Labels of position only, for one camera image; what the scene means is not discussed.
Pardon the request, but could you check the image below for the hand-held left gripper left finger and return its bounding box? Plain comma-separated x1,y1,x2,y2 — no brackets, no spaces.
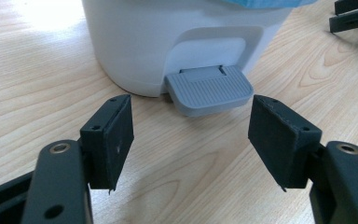
79,93,135,195

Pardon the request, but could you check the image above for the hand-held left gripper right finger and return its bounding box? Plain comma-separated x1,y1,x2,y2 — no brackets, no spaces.
247,94,324,193

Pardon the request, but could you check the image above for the grey bin pedal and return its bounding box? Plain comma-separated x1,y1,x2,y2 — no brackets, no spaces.
163,64,255,118

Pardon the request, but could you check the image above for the white pedal bin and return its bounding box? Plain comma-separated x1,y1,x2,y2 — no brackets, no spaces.
81,0,294,118

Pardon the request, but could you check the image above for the blue face mask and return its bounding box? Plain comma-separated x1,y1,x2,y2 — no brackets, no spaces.
220,0,319,10

